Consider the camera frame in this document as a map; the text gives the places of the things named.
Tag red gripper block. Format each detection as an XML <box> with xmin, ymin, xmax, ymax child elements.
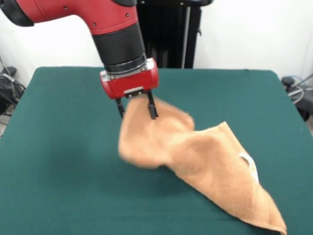
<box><xmin>99</xmin><ymin>58</ymin><xmax>160</xmax><ymax>120</ymax></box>

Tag orange terry towel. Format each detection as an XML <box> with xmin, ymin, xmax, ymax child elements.
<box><xmin>118</xmin><ymin>96</ymin><xmax>287</xmax><ymax>235</ymax></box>

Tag dark green tablecloth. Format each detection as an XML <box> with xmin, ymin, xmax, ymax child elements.
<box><xmin>0</xmin><ymin>66</ymin><xmax>313</xmax><ymax>235</ymax></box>

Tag grey chair base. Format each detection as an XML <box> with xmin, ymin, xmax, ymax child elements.
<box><xmin>0</xmin><ymin>66</ymin><xmax>26</xmax><ymax>117</ymax></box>
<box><xmin>281</xmin><ymin>73</ymin><xmax>313</xmax><ymax>122</ymax></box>

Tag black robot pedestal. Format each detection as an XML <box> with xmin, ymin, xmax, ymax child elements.
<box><xmin>135</xmin><ymin>0</ymin><xmax>214</xmax><ymax>69</ymax></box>

